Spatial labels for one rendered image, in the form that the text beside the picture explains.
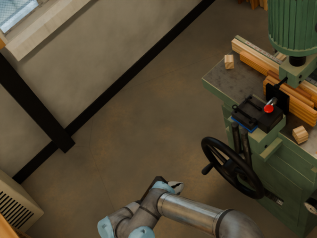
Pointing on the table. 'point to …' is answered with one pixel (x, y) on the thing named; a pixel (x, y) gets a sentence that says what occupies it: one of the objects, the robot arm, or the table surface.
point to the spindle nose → (297, 61)
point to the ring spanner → (244, 114)
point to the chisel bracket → (297, 71)
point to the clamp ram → (277, 97)
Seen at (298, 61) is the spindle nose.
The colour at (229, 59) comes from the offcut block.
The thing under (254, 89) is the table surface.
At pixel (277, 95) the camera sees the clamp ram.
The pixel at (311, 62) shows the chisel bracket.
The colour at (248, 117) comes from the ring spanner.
